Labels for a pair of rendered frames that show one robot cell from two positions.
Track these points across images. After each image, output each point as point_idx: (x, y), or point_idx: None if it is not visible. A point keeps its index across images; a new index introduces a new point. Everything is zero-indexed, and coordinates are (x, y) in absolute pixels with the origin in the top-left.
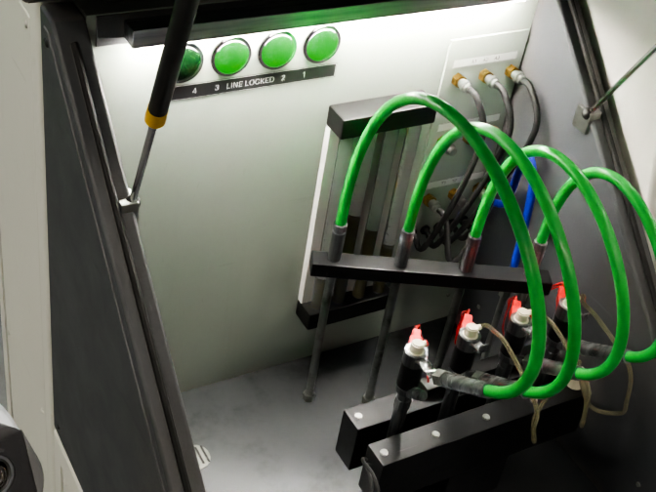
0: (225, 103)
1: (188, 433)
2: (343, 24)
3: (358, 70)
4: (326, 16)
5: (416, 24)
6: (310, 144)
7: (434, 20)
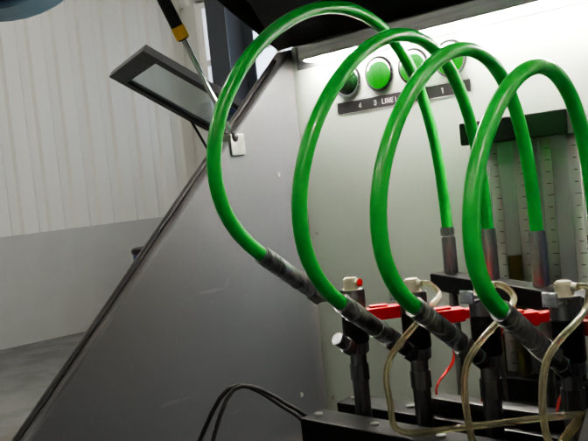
0: (384, 118)
1: (143, 265)
2: (467, 38)
3: (495, 86)
4: (424, 20)
5: (547, 31)
6: (466, 167)
7: (568, 24)
